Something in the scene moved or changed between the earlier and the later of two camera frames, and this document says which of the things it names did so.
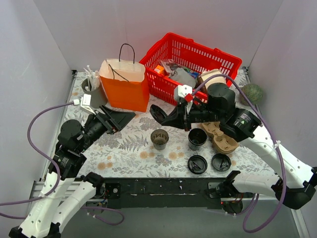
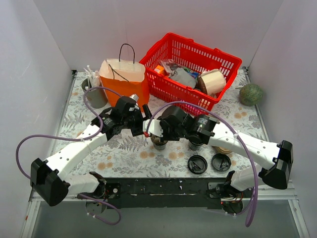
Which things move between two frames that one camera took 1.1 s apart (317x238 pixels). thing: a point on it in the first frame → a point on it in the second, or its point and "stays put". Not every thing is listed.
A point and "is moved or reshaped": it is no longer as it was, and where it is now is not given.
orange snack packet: (159, 69) stays put
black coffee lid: (158, 113) is moved or reshaped
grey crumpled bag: (183, 77) stays put
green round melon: (253, 92) stays put
